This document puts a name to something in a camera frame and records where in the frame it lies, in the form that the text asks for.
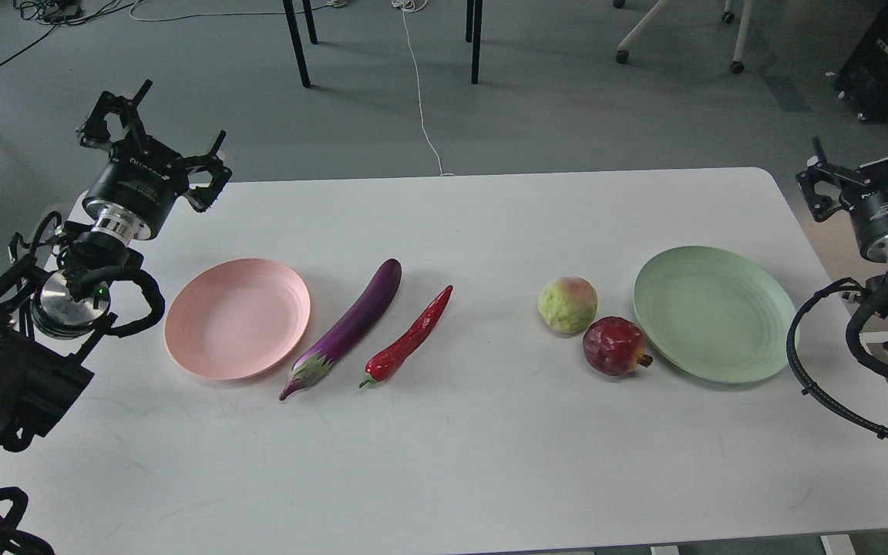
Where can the green plate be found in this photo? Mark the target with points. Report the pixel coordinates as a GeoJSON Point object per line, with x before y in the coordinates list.
{"type": "Point", "coordinates": [714, 314]}

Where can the black table leg right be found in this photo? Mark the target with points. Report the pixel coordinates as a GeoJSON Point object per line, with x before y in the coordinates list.
{"type": "Point", "coordinates": [473, 35]}

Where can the red chili pepper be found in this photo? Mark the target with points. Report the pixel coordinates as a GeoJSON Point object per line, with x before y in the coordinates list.
{"type": "Point", "coordinates": [387, 362]}

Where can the pink plate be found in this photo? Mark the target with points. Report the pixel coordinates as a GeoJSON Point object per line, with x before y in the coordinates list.
{"type": "Point", "coordinates": [237, 319]}

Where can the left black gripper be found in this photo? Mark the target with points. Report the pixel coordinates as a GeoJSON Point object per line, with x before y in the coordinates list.
{"type": "Point", "coordinates": [139, 179]}

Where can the black table leg left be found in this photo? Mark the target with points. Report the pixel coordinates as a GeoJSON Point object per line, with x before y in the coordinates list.
{"type": "Point", "coordinates": [297, 42]}

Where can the purple eggplant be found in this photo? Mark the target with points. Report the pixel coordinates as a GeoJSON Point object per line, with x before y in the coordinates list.
{"type": "Point", "coordinates": [318, 360]}

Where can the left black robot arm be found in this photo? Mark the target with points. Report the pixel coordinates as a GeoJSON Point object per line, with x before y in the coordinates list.
{"type": "Point", "coordinates": [73, 284]}

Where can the black table leg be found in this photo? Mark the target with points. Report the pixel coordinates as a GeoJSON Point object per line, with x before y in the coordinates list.
{"type": "Point", "coordinates": [473, 35]}
{"type": "Point", "coordinates": [297, 42]}

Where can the yellow-green peach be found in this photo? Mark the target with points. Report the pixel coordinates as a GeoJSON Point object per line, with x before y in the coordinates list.
{"type": "Point", "coordinates": [568, 305]}

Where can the red pomegranate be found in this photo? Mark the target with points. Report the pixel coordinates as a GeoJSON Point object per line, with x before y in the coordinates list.
{"type": "Point", "coordinates": [615, 347]}

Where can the white chair base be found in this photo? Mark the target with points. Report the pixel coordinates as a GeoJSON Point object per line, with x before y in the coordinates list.
{"type": "Point", "coordinates": [671, 39]}

